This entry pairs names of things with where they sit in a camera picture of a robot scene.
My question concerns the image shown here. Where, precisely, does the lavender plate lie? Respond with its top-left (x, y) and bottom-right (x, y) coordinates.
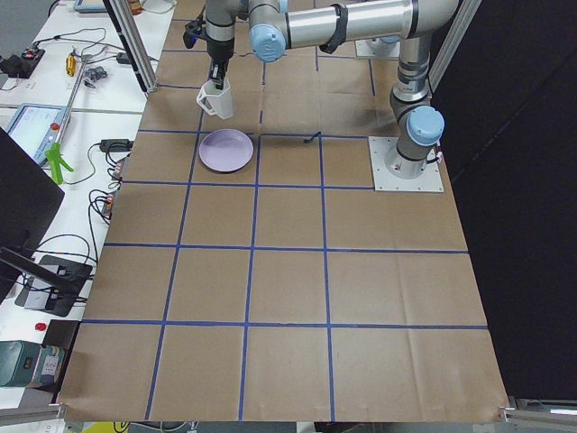
top-left (198, 129), bottom-right (253, 172)

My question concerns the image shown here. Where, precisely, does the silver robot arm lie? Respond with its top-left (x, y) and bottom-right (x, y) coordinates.
top-left (183, 1), bottom-right (457, 180)

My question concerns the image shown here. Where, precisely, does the black monitor stand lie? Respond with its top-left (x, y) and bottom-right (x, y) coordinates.
top-left (1, 246), bottom-right (93, 318)

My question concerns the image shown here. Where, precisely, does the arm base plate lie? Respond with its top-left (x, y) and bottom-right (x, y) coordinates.
top-left (368, 136), bottom-right (444, 193)
top-left (355, 36), bottom-right (400, 60)

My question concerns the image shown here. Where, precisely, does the black power adapter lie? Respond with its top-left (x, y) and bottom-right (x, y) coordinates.
top-left (99, 139), bottom-right (133, 152)

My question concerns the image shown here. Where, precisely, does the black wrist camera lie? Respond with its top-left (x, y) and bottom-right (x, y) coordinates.
top-left (183, 16), bottom-right (206, 49)

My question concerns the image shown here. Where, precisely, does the black monitor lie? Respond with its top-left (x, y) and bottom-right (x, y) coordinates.
top-left (0, 125), bottom-right (67, 303)

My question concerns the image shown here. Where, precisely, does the aluminium frame post right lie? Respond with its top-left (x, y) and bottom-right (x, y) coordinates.
top-left (427, 0), bottom-right (482, 102)

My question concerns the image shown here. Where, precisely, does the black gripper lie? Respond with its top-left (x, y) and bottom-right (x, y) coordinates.
top-left (207, 38), bottom-right (234, 91)

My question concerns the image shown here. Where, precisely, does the brown paper table cover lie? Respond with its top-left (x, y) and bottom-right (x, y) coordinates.
top-left (59, 1), bottom-right (506, 422)

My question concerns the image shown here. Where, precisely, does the teal box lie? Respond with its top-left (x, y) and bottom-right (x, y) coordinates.
top-left (1, 340), bottom-right (41, 388)

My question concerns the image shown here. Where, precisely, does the green handled reacher grabber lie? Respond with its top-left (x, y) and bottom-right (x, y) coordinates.
top-left (45, 55), bottom-right (89, 185)

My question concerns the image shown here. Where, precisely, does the blue teach pendant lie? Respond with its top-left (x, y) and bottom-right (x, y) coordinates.
top-left (6, 103), bottom-right (65, 165)

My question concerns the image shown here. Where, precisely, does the aluminium frame post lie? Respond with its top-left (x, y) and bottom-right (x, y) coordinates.
top-left (103, 0), bottom-right (158, 94)
top-left (427, 0), bottom-right (482, 102)

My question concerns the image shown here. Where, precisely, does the yellow tool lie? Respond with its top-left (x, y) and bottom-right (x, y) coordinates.
top-left (65, 53), bottom-right (77, 77)

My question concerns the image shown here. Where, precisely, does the white angular mug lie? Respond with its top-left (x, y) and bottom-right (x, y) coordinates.
top-left (196, 78), bottom-right (234, 119)

